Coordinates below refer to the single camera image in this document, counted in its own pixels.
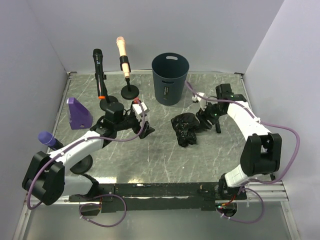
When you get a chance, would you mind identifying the black plastic trash bag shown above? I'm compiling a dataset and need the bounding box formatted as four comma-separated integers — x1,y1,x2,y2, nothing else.
170,112,200,148

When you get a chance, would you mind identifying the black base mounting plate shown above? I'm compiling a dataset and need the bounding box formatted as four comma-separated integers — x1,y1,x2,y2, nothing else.
68,180,247,213

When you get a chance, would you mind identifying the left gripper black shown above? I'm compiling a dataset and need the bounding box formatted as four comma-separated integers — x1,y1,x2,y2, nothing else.
115,111,155,139

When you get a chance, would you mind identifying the black bar on table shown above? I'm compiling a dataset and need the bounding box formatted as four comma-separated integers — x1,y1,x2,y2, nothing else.
215,120,222,134

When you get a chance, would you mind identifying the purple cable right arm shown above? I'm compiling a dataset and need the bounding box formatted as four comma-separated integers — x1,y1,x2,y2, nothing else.
185,80,301,186

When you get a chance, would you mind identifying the purple microphone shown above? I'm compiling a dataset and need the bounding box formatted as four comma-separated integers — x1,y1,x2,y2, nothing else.
37,131,64,151

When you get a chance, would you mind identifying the black microphone orange ring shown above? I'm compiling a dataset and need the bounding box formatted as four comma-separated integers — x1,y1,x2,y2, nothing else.
92,48,105,100

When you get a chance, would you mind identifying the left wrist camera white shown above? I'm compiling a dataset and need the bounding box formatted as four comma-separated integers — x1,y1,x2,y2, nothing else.
132,97,150,119

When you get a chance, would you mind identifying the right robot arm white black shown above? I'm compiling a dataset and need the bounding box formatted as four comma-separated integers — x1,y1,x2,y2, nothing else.
192,83,282,199

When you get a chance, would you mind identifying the pink beige microphone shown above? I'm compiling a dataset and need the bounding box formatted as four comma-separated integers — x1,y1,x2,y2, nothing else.
116,36,131,79

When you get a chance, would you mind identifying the black stand of pink microphone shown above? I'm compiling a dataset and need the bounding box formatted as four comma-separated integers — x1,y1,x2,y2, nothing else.
118,56,140,100

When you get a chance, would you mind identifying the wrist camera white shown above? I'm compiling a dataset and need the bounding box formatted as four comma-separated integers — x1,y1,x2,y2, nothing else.
132,97,150,119
191,92,206,105

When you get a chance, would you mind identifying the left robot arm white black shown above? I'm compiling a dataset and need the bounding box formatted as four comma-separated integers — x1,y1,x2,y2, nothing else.
22,98,154,210

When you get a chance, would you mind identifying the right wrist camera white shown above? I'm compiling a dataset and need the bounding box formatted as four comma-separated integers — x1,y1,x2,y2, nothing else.
191,92,206,105

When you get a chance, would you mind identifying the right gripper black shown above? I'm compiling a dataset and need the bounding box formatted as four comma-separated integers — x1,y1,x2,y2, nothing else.
195,99,226,131

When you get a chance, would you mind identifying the purple wedge shaped box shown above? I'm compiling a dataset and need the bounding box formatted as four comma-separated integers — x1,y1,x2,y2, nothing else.
66,97,93,130

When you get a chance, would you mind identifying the dark blue trash bin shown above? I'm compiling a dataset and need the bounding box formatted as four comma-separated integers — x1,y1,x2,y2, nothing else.
151,52,190,106

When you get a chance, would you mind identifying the aluminium front rail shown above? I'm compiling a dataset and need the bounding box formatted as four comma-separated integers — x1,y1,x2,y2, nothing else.
27,181,287,206

